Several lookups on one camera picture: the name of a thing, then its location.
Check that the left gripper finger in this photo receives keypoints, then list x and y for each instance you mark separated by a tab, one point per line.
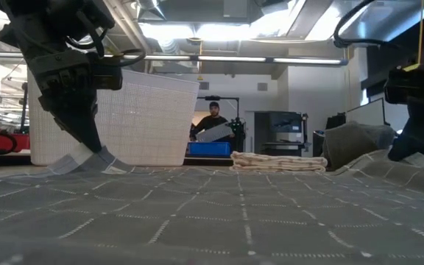
79	121

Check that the white towel with red checks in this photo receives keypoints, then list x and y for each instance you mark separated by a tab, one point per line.
278	162

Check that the grey towel with dashed grid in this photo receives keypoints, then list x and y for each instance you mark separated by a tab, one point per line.
212	213

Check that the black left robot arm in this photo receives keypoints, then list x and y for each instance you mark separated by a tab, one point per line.
31	22

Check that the black background robot arm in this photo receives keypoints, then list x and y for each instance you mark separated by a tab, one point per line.
237	132

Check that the white-backed computer monitor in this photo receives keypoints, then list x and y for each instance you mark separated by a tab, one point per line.
366	112

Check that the red plastic crate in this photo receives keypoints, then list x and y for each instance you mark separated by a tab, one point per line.
22	141

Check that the white plastic basket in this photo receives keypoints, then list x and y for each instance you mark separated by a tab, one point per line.
153	121

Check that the blue plastic crate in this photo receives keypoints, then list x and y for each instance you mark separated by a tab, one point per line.
208	149

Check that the person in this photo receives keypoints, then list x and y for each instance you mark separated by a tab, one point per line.
213	119

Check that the long ceiling light bar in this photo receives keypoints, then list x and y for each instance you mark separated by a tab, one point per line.
230	58

